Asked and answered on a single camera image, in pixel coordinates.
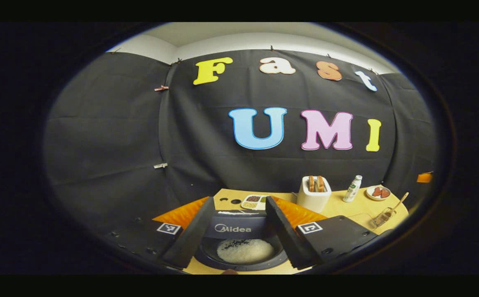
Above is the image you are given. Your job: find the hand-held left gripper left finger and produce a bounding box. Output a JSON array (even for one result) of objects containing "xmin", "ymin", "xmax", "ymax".
[{"xmin": 107, "ymin": 196, "xmax": 216, "ymax": 271}]

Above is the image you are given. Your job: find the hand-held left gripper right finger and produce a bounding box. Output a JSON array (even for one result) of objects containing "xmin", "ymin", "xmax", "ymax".
[{"xmin": 266, "ymin": 196, "xmax": 378, "ymax": 271}]

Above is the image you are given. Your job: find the wooden spoon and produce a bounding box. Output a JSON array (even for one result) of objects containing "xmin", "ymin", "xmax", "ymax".
[{"xmin": 382, "ymin": 192, "xmax": 410, "ymax": 219}]

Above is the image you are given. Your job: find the white rice heap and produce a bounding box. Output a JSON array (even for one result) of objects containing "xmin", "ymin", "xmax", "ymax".
[{"xmin": 217, "ymin": 238, "xmax": 275, "ymax": 264}]

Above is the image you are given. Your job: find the dark rice cooker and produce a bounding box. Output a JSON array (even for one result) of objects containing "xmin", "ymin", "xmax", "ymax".
[{"xmin": 193, "ymin": 209, "xmax": 289, "ymax": 272}]

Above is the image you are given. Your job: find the metal wire chopstick holder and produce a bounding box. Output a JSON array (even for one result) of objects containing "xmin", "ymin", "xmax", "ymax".
[{"xmin": 369, "ymin": 207, "xmax": 397, "ymax": 229}]

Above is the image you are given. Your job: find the white toaster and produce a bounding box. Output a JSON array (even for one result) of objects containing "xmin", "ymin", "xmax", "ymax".
[{"xmin": 296, "ymin": 176, "xmax": 332, "ymax": 213}]

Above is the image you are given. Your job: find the white divided grain dish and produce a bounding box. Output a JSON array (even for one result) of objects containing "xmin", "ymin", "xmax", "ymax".
[{"xmin": 241, "ymin": 194, "xmax": 270, "ymax": 211}]

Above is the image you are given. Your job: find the white round plate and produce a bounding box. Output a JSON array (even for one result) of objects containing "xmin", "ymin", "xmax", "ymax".
[{"xmin": 365, "ymin": 185, "xmax": 391, "ymax": 201}]

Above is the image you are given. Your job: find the white green milk bottle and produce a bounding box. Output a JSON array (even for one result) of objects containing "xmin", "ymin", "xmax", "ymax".
[{"xmin": 343, "ymin": 175, "xmax": 363, "ymax": 203}]

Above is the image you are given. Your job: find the black backdrop cloth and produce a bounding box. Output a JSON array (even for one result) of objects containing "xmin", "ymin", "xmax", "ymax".
[{"xmin": 43, "ymin": 49, "xmax": 437, "ymax": 231}]

